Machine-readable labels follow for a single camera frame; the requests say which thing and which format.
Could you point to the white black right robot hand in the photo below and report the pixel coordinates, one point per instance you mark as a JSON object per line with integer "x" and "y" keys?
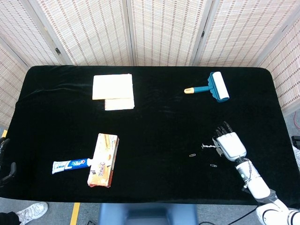
{"x": 230, "y": 146}

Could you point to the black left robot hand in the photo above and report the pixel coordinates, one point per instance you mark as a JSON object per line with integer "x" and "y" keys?
{"x": 5, "y": 173}

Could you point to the silver magnetic rod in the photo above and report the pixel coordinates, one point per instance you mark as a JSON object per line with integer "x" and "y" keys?
{"x": 211, "y": 147}

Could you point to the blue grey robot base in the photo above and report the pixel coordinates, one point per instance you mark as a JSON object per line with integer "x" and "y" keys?
{"x": 147, "y": 214}

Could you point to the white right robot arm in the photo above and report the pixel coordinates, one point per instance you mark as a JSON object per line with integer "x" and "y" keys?
{"x": 257, "y": 185}

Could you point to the yellow floor tape strip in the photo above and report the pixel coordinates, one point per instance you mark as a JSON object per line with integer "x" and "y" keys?
{"x": 75, "y": 213}
{"x": 4, "y": 133}

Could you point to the white sneaker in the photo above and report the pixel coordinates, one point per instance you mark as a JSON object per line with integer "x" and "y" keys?
{"x": 32, "y": 211}

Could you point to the blue lint roller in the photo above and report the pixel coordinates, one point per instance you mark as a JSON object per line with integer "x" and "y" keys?
{"x": 219, "y": 85}

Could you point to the blue toothpaste tube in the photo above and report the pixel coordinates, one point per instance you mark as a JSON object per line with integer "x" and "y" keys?
{"x": 68, "y": 166}

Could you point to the black velvet table cloth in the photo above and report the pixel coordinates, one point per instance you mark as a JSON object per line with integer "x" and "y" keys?
{"x": 159, "y": 131}

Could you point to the woven bamboo folding screen panel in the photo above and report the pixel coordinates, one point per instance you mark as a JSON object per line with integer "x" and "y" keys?
{"x": 286, "y": 75}
{"x": 25, "y": 35}
{"x": 9, "y": 89}
{"x": 164, "y": 32}
{"x": 243, "y": 32}
{"x": 93, "y": 32}

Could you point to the orange white biscuit box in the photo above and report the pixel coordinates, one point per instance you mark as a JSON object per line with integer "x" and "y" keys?
{"x": 103, "y": 161}

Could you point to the black screen hinge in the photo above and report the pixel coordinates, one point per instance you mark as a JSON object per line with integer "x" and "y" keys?
{"x": 57, "y": 51}
{"x": 203, "y": 33}

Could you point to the white spiral notebook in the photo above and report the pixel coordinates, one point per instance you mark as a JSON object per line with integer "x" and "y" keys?
{"x": 119, "y": 104}

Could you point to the cream paper notepad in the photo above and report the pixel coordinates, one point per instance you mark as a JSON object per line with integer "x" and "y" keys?
{"x": 112, "y": 86}

